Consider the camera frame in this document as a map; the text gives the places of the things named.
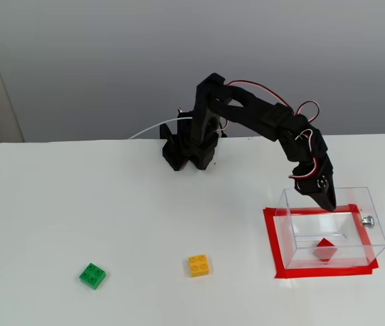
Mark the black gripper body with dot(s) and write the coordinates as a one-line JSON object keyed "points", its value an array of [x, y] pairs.
{"points": [[315, 189]]}

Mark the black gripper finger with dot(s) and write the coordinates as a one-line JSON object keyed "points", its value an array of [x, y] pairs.
{"points": [[328, 192], [316, 198]]}

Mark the red tape frame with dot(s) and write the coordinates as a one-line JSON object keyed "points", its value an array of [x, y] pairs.
{"points": [[328, 272]]}

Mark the transparent plastic box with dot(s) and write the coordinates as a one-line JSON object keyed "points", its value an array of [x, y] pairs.
{"points": [[372, 217]]}

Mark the green lego brick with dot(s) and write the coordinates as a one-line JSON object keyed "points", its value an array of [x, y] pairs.
{"points": [[92, 275]]}

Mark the black table clamp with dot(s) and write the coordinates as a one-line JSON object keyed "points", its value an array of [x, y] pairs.
{"points": [[168, 149]]}

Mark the silver metal cam lock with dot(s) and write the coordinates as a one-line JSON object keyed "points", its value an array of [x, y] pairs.
{"points": [[368, 221]]}

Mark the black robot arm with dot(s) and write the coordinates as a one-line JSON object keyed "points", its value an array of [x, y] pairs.
{"points": [[253, 115]]}

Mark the yellow lego brick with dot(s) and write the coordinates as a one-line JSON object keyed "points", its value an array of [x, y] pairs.
{"points": [[199, 266]]}

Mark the red lego brick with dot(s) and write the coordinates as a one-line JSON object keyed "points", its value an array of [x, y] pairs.
{"points": [[324, 251]]}

